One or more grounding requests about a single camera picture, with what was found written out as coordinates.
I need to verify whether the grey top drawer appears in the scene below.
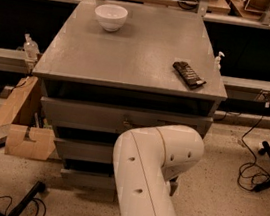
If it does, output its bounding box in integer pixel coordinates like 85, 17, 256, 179
41, 96, 213, 137

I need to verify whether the white ceramic bowl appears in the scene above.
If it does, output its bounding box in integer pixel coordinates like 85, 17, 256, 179
95, 4, 128, 32

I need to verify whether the brown cardboard box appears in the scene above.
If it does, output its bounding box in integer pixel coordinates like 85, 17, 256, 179
0, 76, 55, 161

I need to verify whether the grey bottom drawer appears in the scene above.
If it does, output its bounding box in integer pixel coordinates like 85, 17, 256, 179
61, 169, 178, 196

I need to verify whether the dark snack bar wrapper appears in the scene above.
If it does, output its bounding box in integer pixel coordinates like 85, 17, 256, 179
173, 61, 206, 89

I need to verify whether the clear pump bottle left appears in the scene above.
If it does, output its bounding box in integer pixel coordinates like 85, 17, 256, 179
23, 33, 39, 61

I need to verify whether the small white pump bottle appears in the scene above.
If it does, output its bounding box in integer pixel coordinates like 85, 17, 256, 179
215, 51, 225, 70

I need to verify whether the grey drawer cabinet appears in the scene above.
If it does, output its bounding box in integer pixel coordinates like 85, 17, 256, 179
17, 0, 239, 206

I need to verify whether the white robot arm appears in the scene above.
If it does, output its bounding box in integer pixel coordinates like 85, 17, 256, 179
113, 125, 204, 216

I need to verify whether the grey drawer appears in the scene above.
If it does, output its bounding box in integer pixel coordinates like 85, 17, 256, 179
54, 138, 113, 164
61, 169, 178, 196
41, 96, 213, 137

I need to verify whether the black cable with adapter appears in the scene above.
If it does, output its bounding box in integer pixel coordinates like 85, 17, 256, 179
233, 91, 270, 196

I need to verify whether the grey middle drawer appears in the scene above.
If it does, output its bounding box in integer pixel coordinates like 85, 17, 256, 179
54, 138, 113, 164

